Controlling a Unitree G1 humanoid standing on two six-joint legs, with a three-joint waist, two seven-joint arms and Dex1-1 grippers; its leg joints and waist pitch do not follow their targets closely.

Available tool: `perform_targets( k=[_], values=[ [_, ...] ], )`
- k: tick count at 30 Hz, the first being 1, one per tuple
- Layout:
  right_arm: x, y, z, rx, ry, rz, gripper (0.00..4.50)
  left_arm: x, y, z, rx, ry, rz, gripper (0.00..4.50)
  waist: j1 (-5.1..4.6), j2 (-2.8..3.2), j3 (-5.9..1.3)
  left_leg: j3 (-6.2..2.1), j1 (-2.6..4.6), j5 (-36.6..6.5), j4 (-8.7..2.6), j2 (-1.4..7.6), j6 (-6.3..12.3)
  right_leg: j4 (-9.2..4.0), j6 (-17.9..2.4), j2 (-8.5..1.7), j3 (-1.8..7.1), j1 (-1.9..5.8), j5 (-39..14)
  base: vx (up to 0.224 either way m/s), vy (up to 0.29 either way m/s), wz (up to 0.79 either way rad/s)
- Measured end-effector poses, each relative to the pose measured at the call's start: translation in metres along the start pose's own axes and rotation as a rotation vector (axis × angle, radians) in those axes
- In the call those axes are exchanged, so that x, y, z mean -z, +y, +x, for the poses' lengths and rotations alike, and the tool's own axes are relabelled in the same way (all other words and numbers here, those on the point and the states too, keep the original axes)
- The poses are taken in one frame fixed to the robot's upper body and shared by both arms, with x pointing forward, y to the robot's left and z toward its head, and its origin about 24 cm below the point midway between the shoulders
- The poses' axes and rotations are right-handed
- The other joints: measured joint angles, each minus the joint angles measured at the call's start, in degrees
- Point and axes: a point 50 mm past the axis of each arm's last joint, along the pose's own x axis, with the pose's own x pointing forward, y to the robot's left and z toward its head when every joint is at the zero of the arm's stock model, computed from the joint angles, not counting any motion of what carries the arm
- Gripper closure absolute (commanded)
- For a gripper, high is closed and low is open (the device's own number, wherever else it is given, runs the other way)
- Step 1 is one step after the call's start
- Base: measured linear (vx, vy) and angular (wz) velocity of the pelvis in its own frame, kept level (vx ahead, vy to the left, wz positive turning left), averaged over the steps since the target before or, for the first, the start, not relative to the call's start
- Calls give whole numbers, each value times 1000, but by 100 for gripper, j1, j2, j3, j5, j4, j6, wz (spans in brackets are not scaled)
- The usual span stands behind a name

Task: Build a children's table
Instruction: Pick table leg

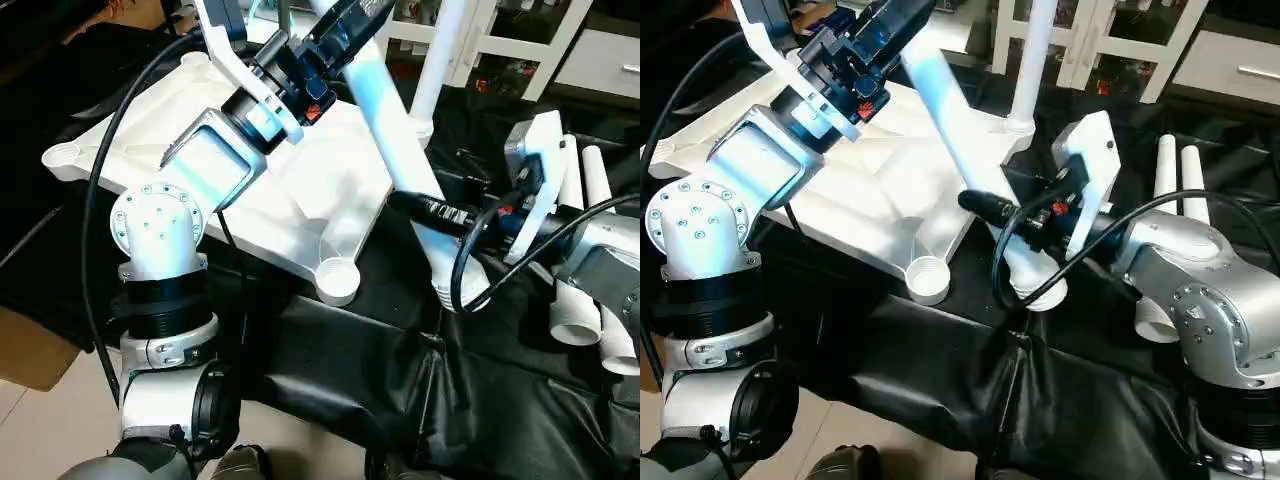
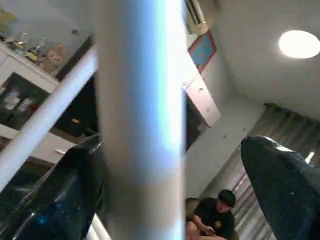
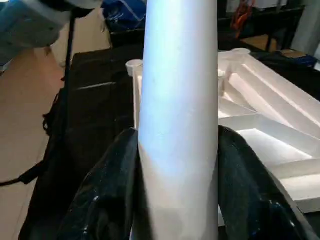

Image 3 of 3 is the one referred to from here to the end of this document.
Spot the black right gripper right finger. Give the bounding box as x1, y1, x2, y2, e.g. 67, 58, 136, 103
217, 125, 314, 240

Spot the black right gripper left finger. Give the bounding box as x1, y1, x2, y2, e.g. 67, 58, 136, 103
56, 127, 147, 240

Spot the white plastic table top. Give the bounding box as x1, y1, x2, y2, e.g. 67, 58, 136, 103
125, 47, 320, 227

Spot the white plastic table leg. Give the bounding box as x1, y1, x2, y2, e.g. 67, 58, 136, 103
131, 0, 221, 240

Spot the black mat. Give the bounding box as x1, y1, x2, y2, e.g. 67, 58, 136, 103
17, 42, 320, 240

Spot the blue box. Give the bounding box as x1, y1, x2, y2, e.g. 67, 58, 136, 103
289, 52, 318, 70

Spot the blue shopping bag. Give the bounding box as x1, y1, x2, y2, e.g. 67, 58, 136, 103
101, 0, 149, 34

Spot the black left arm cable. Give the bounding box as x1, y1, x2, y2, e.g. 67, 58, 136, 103
0, 9, 77, 189

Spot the red orange wire bundle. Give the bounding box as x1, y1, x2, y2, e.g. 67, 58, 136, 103
231, 0, 257, 32

